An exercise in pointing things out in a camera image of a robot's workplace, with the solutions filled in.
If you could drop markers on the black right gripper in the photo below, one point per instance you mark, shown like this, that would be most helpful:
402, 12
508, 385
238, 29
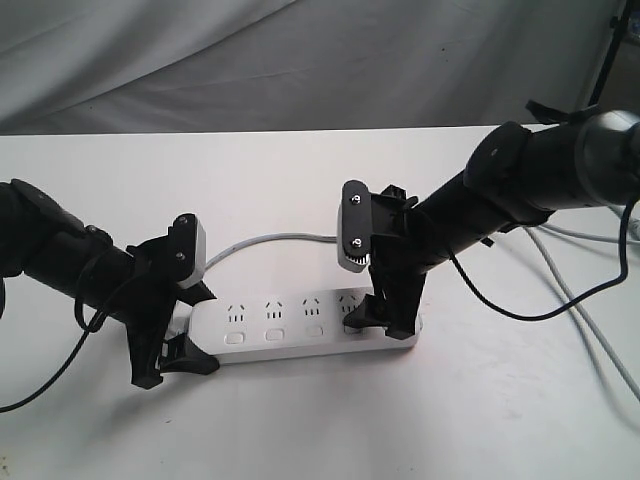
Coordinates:
398, 265

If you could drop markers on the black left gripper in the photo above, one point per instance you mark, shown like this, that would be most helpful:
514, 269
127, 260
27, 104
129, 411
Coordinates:
160, 278

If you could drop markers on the white five-outlet power strip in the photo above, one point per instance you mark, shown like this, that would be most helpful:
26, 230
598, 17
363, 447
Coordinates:
263, 328

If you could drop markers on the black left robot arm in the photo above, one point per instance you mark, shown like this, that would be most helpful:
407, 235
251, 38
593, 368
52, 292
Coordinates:
46, 243

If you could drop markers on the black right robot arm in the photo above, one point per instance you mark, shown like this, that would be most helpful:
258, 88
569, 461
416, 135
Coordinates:
514, 178

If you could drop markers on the grey backdrop cloth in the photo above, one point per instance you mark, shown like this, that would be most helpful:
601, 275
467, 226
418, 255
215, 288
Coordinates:
92, 67

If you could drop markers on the black tripod stand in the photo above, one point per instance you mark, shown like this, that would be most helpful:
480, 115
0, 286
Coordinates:
617, 28

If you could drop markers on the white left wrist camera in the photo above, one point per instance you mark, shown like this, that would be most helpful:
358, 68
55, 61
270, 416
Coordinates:
187, 250

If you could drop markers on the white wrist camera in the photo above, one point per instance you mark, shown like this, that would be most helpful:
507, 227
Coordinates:
187, 250
354, 226

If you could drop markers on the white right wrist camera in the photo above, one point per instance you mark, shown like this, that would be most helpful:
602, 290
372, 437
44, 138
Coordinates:
354, 226

